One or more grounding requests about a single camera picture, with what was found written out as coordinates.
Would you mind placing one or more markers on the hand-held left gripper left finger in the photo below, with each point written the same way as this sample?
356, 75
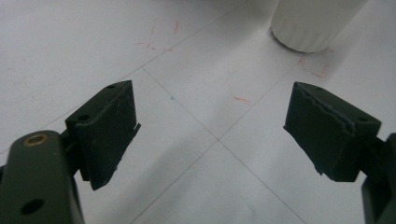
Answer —
106, 133

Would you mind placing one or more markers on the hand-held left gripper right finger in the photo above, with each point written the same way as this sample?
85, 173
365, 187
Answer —
330, 137

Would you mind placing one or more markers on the white cup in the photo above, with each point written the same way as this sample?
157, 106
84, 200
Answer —
311, 25

